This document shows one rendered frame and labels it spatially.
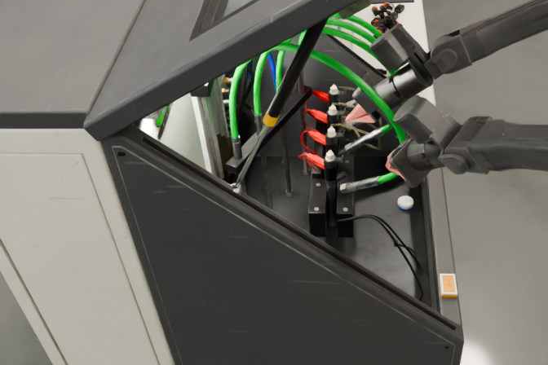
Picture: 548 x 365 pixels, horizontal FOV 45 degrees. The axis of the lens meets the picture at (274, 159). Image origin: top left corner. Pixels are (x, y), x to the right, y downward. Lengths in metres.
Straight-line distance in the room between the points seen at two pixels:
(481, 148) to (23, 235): 0.77
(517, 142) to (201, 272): 0.58
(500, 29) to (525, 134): 0.33
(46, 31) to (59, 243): 0.36
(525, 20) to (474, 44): 0.09
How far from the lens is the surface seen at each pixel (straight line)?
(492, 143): 0.98
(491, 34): 1.23
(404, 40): 1.24
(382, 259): 1.59
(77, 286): 1.31
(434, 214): 1.53
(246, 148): 1.47
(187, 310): 1.29
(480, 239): 2.78
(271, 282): 1.19
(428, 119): 1.06
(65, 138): 1.03
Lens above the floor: 2.05
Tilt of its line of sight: 41 degrees down
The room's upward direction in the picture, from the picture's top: 6 degrees counter-clockwise
